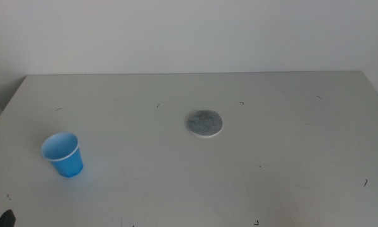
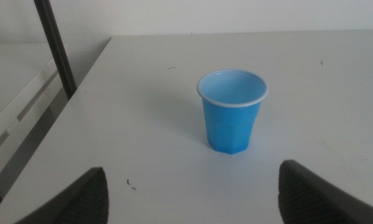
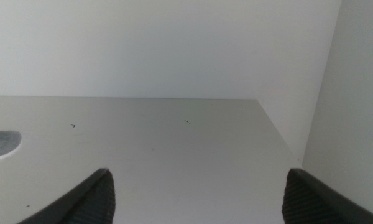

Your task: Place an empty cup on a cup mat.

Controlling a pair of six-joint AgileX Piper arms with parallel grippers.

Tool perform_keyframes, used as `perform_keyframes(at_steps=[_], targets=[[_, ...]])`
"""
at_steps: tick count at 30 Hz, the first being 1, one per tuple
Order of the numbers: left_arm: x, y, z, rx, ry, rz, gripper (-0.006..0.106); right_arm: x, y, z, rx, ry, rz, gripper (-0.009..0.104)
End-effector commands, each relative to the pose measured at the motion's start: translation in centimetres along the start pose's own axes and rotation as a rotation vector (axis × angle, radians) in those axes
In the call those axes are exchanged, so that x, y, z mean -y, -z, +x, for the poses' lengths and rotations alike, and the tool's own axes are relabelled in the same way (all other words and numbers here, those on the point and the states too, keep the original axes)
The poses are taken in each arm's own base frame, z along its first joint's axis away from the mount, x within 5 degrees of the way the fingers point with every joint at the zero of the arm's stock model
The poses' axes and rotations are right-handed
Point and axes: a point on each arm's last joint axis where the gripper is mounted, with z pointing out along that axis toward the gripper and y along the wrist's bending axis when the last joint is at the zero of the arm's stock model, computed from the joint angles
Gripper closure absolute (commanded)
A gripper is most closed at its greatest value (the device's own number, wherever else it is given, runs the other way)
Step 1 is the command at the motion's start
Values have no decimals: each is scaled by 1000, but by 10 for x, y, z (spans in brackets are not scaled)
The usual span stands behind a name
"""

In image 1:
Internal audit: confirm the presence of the blue plastic cup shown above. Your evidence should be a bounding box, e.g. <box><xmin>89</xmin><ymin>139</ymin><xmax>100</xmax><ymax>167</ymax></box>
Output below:
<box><xmin>40</xmin><ymin>131</ymin><xmax>84</xmax><ymax>178</ymax></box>

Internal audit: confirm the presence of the round grey cup mat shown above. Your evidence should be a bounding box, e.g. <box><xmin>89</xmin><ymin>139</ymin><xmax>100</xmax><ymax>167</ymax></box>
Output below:
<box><xmin>185</xmin><ymin>109</ymin><xmax>224</xmax><ymax>139</ymax></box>

